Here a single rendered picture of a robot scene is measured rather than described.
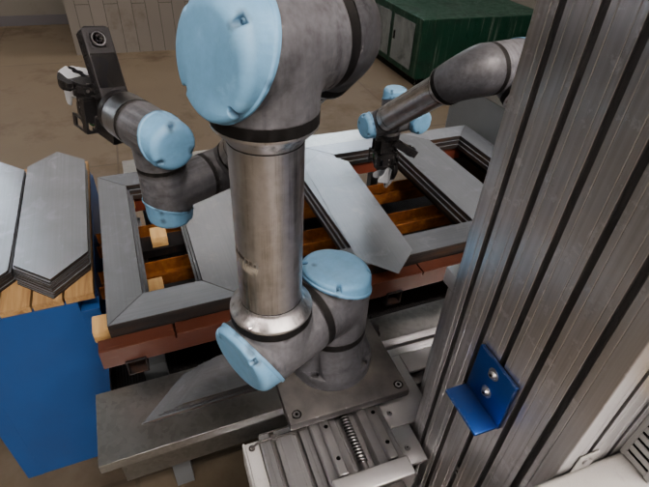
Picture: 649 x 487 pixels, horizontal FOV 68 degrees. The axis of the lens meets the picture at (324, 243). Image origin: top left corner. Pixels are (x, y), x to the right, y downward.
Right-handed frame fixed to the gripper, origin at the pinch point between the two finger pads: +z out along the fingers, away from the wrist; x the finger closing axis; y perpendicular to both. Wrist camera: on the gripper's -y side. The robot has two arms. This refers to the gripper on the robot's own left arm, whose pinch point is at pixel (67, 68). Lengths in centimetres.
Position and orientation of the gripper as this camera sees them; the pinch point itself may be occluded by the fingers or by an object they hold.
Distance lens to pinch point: 103.4
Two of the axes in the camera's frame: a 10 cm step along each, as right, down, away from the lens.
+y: -1.4, 8.4, 5.3
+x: 6.8, -3.1, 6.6
